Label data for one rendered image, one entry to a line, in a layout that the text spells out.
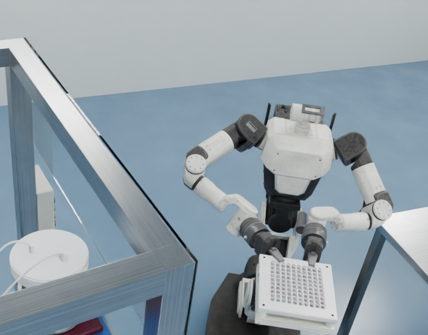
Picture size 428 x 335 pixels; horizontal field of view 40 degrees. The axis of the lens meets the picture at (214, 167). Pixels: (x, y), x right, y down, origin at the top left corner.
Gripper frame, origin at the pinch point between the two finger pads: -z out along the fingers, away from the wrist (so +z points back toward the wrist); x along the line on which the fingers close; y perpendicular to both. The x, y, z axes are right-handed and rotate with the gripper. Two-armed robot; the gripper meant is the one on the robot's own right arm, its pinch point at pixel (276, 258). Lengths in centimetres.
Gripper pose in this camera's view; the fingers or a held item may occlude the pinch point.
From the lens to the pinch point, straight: 203.3
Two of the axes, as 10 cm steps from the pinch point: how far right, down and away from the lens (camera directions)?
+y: -8.8, 1.5, -4.6
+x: -1.4, 8.3, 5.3
